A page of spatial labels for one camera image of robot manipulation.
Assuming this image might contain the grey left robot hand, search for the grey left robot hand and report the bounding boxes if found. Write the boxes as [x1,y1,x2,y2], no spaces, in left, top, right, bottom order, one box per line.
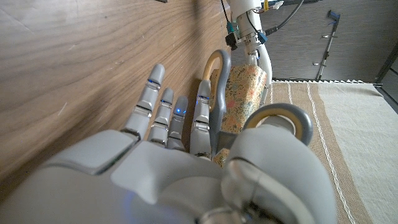
[244,45,274,106]

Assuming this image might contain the black backdrop pole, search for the black backdrop pole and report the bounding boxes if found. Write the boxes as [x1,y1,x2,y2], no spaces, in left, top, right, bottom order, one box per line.
[374,43,398,85]

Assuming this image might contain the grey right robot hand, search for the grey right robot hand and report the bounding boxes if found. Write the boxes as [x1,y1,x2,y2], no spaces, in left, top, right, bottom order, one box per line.
[0,63,339,224]

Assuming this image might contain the beige striped curtain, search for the beige striped curtain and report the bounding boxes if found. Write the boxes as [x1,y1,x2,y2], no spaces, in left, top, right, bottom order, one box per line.
[261,80,398,224]

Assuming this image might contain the grey yellow handled scissors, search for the grey yellow handled scissors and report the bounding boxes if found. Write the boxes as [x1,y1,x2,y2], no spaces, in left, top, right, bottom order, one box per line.
[201,49,314,156]

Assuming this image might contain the floral fabric piece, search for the floral fabric piece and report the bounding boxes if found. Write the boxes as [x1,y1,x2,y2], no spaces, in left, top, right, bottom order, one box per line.
[210,63,268,169]

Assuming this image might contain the grey metal light stand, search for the grey metal light stand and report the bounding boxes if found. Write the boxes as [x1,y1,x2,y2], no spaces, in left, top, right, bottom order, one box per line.
[312,9,341,82]

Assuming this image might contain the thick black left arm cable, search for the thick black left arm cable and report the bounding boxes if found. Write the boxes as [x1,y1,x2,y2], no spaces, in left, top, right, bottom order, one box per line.
[264,0,305,37]

